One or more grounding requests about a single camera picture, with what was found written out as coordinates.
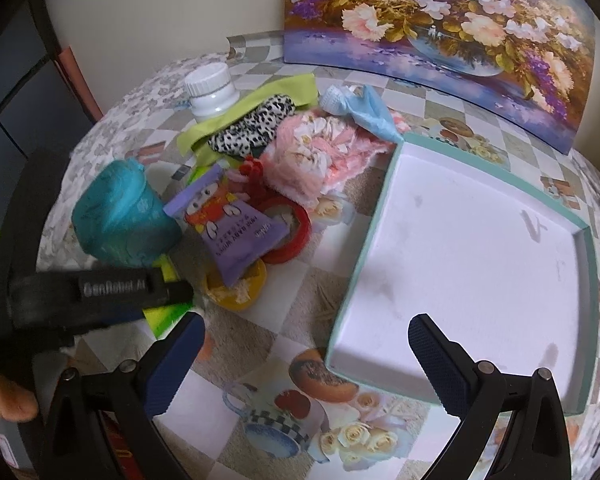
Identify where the white pill bottle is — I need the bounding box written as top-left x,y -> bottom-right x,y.
184,62 -> 240,122

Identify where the teal plastic toy container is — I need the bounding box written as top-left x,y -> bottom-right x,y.
71,158 -> 182,268

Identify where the flower painting canvas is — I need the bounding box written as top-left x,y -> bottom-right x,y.
284,0 -> 595,153

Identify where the green tissue pack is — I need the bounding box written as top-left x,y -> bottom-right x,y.
143,255 -> 194,339

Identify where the person's left hand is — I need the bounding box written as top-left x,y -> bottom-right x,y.
0,374 -> 38,422

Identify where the purple snack packet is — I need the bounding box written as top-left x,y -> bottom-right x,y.
163,164 -> 289,287

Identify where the lime green cloth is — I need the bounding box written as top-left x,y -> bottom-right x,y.
176,73 -> 318,155

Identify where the leopard print scrunchie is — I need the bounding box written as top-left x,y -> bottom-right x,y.
208,94 -> 296,158

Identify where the red pink pipe cleaner doll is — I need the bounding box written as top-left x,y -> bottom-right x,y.
225,156 -> 275,206

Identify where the light blue face mask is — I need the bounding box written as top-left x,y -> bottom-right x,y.
318,86 -> 403,144

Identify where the pink white fuzzy towel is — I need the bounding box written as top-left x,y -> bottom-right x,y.
259,110 -> 394,209

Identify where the teal shallow tray box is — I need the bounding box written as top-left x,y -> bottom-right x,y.
325,133 -> 599,415

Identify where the patterned tablecloth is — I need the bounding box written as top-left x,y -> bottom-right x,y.
38,55 -> 600,479

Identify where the red tape ring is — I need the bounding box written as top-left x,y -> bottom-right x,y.
256,196 -> 314,265

